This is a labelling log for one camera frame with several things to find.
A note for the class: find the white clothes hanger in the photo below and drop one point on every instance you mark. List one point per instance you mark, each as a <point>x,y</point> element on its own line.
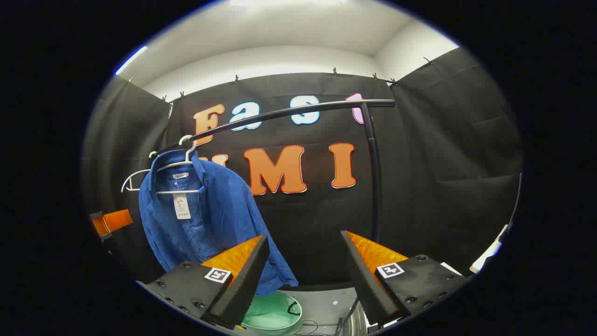
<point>177,191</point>
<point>133,176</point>

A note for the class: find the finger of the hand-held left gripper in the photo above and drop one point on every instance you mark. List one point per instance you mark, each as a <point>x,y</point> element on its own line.
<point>116,220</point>

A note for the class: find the black backdrop cloth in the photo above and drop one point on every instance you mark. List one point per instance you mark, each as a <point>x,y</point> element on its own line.
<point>419,163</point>

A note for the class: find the green laundry hamper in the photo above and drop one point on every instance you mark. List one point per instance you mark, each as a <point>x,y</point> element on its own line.
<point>270,312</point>

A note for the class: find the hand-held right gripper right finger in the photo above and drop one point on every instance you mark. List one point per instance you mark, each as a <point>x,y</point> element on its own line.
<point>368,289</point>

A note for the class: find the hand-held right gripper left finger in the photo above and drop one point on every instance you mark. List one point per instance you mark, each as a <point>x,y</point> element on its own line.
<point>242,289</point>

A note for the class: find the silver metal case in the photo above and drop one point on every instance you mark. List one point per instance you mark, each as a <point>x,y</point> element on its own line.
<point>359,322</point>

